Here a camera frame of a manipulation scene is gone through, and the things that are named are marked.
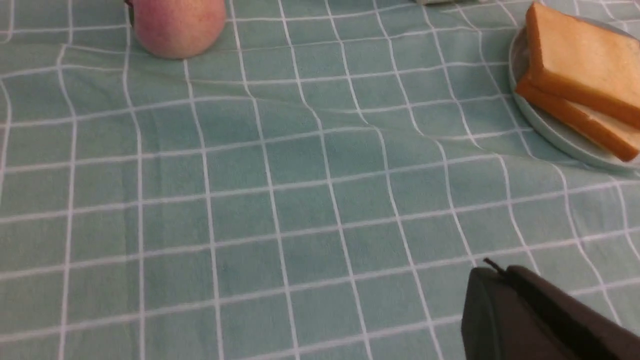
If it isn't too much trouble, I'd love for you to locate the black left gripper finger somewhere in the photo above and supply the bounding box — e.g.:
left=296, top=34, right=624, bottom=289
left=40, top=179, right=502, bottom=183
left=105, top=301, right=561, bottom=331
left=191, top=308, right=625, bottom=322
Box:
left=461, top=259, right=640, bottom=360

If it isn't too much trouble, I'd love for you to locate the toasted bread slice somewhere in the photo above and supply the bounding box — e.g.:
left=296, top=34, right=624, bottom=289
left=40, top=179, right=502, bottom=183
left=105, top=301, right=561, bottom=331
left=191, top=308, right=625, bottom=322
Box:
left=525, top=2, right=640, bottom=129
left=515, top=71, right=639, bottom=163

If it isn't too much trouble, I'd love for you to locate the light green round plate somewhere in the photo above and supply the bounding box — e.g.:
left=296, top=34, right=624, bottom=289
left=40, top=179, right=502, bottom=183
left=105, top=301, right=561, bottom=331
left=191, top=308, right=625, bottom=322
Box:
left=508, top=26, right=640, bottom=173

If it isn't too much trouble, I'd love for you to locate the green checkered tablecloth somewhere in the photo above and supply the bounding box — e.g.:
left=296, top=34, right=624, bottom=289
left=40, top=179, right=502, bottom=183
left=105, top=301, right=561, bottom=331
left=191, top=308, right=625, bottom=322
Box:
left=0, top=0, right=640, bottom=360

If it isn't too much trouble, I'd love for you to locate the pink peach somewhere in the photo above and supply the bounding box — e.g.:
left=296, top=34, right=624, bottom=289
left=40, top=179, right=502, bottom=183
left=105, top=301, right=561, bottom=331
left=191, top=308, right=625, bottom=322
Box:
left=125, top=0, right=227, bottom=60

